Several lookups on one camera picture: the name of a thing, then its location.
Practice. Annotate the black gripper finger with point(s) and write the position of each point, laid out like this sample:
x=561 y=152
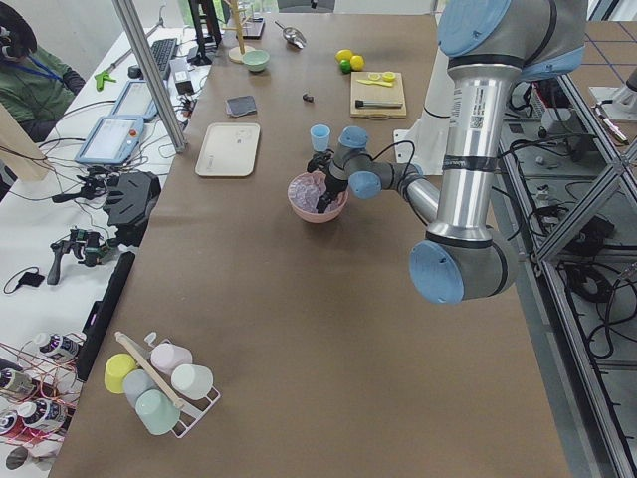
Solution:
x=323 y=204

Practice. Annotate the grey folded cloth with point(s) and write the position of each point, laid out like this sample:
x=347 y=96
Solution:
x=241 y=106

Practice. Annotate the yellow lemon upper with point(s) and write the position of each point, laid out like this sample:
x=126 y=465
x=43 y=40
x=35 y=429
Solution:
x=343 y=55

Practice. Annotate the pink bowl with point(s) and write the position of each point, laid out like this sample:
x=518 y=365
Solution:
x=318 y=211

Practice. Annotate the green lime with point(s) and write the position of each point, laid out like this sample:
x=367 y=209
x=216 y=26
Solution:
x=345 y=66

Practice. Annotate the clear ice cubes pile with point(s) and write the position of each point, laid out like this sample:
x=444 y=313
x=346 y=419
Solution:
x=306 y=191

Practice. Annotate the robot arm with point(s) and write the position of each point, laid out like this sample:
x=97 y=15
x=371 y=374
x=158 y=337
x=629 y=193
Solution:
x=490 y=46

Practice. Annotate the black keyboard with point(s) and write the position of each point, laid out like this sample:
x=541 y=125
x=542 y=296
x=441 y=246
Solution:
x=163 y=52

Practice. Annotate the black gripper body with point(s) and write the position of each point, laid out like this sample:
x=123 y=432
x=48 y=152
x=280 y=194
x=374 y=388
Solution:
x=331 y=188

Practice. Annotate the wooden cup tree stand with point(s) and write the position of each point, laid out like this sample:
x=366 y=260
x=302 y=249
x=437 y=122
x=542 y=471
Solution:
x=236 y=54

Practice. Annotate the teach pendant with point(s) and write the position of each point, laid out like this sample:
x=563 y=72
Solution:
x=135 y=100
x=111 y=141

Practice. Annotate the yellow lemon lower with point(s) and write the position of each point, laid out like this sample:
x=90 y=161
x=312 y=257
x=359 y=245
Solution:
x=357 y=63

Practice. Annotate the white cup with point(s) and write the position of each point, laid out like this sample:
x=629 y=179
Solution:
x=192 y=380

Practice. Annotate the yellow lemon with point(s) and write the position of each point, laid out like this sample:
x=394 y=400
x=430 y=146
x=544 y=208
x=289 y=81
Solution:
x=357 y=63
x=343 y=55

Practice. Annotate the yellow plastic knife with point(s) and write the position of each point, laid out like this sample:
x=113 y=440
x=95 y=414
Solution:
x=375 y=83

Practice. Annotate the mint cup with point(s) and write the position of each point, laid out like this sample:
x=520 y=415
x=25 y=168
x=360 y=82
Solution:
x=157 y=412

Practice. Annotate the seated person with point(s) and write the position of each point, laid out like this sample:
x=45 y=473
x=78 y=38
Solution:
x=36 y=86

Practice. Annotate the teach pendant far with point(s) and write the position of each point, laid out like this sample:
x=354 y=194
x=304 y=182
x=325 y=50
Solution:
x=135 y=100

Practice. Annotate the teach pendant near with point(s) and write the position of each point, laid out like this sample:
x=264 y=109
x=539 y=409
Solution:
x=111 y=141

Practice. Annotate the mint green bowl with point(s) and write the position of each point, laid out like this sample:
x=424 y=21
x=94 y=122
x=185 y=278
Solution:
x=256 y=61

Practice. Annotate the cream rabbit tray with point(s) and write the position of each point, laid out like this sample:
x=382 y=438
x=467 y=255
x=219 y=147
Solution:
x=228 y=149

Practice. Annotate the metal ice scoop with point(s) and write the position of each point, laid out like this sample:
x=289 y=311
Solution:
x=293 y=36

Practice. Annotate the grey cup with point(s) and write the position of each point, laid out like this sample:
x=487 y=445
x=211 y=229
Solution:
x=135 y=384

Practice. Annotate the pink cup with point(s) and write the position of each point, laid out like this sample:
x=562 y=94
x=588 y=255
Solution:
x=166 y=357

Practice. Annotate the bamboo cutting board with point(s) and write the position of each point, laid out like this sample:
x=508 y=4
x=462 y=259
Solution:
x=376 y=93

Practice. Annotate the aluminium frame post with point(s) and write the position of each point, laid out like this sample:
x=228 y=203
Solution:
x=132 y=27

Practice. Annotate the lemon half upper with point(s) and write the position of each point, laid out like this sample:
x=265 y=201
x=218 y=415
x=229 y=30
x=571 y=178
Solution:
x=388 y=76

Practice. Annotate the light blue plastic cup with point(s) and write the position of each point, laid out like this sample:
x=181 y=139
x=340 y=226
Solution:
x=320 y=135

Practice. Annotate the black framed tray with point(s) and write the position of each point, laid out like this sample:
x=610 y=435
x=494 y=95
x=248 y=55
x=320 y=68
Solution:
x=253 y=29

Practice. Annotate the yellow cup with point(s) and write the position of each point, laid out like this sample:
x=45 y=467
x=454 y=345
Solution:
x=117 y=368

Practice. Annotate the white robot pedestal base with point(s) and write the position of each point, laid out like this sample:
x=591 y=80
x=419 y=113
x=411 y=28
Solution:
x=429 y=133

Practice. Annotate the white cup rack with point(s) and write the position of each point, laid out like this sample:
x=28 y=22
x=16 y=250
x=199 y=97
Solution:
x=191 y=411

